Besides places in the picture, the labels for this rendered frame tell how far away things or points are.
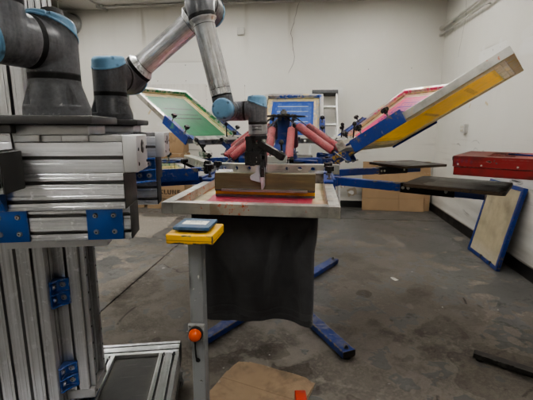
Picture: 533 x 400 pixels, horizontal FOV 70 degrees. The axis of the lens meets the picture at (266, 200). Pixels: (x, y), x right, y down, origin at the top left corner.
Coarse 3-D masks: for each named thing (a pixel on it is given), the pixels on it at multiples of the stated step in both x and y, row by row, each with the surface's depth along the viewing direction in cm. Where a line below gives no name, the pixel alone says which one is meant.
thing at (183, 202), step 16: (192, 192) 145; (176, 208) 124; (192, 208) 124; (208, 208) 123; (224, 208) 122; (240, 208) 122; (256, 208) 121; (272, 208) 120; (288, 208) 120; (304, 208) 119; (320, 208) 118; (336, 208) 118
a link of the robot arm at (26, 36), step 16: (0, 0) 73; (16, 0) 76; (0, 16) 73; (16, 16) 76; (32, 16) 82; (0, 32) 73; (16, 32) 76; (32, 32) 79; (0, 48) 75; (16, 48) 77; (32, 48) 80; (16, 64) 81; (32, 64) 84
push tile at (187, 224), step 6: (180, 222) 106; (186, 222) 106; (192, 222) 106; (198, 222) 106; (204, 222) 106; (210, 222) 106; (216, 222) 109; (174, 228) 102; (180, 228) 102; (186, 228) 101; (192, 228) 101; (198, 228) 101; (204, 228) 101; (210, 228) 103
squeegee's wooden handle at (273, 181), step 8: (216, 176) 153; (224, 176) 153; (232, 176) 152; (240, 176) 152; (248, 176) 152; (272, 176) 150; (280, 176) 150; (288, 176) 150; (296, 176) 149; (304, 176) 149; (312, 176) 148; (216, 184) 154; (224, 184) 153; (232, 184) 153; (240, 184) 153; (248, 184) 152; (256, 184) 152; (272, 184) 151; (280, 184) 151; (288, 184) 150; (296, 184) 150; (304, 184) 149; (312, 184) 149; (312, 192) 150
